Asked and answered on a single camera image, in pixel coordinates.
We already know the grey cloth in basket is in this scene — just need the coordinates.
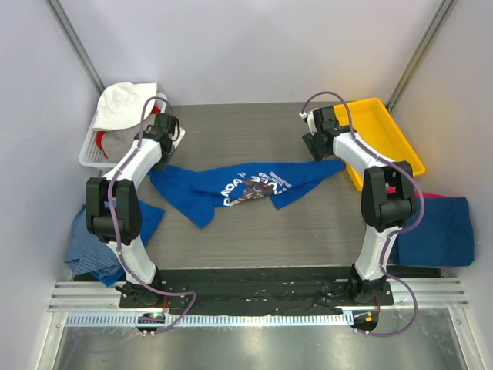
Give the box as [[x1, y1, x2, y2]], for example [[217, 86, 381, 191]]
[[101, 124, 139, 163]]

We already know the blue printed t shirt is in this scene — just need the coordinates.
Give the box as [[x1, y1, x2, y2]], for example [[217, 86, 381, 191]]
[[149, 160, 345, 228]]

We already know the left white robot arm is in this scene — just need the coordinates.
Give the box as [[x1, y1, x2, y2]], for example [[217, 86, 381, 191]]
[[86, 113, 184, 308]]

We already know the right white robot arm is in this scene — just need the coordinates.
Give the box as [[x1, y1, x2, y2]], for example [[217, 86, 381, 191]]
[[300, 107, 416, 304]]

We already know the corner metal post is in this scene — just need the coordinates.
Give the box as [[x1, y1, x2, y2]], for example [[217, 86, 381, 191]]
[[45, 0, 105, 93], [386, 0, 458, 113]]

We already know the folded navy t shirt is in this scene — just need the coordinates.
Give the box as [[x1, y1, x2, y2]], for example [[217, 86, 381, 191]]
[[391, 196, 475, 267]]

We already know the white cloth in basket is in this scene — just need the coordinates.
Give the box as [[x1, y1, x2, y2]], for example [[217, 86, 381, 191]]
[[92, 82, 158, 131]]

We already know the white plastic basket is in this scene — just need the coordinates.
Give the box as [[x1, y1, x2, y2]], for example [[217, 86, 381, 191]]
[[79, 92, 166, 170]]

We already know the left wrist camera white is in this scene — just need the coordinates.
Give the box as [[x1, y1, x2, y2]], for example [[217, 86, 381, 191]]
[[171, 127, 186, 149]]

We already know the blue checkered shirt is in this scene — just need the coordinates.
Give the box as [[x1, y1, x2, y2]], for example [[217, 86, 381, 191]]
[[65, 205, 122, 278]]

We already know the pink t shirt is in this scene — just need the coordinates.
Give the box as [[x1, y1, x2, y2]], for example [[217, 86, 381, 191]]
[[386, 187, 444, 199]]

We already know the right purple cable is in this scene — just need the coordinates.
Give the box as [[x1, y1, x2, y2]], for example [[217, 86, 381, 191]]
[[298, 90, 426, 338]]

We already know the blue cloth under checkered shirt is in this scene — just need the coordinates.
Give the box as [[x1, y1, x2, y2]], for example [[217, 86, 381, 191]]
[[90, 200, 165, 287]]

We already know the left corner metal post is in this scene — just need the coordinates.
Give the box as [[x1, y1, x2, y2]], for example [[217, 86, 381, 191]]
[[45, 0, 105, 93]]

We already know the right corner metal post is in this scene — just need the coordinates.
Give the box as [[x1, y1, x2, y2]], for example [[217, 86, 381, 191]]
[[386, 0, 458, 113]]

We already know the yellow plastic tray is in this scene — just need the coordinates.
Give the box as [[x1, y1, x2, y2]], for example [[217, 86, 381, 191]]
[[348, 97, 426, 177]]

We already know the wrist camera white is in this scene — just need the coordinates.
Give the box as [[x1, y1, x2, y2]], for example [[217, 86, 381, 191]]
[[171, 127, 186, 149], [299, 111, 317, 136]]

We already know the aluminium rail frame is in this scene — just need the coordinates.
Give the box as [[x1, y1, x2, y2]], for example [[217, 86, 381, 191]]
[[38, 268, 488, 369]]

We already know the red cloth in basket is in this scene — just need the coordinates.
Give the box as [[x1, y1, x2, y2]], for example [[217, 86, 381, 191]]
[[93, 104, 143, 163]]

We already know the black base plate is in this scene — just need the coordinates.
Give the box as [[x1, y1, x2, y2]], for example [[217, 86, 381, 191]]
[[72, 265, 444, 335]]

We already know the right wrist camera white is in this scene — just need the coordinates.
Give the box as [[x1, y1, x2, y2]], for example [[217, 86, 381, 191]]
[[299, 111, 317, 136]]

